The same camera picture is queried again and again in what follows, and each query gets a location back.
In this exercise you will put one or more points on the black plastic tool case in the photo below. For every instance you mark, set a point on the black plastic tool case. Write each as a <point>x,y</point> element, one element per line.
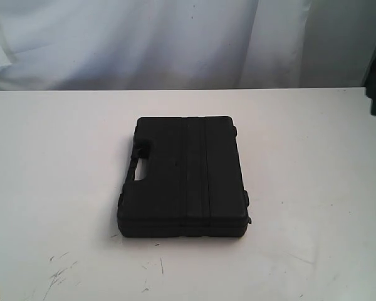
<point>184,179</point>

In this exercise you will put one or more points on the white backdrop curtain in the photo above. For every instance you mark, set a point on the white backdrop curtain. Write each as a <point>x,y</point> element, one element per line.
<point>161,45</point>

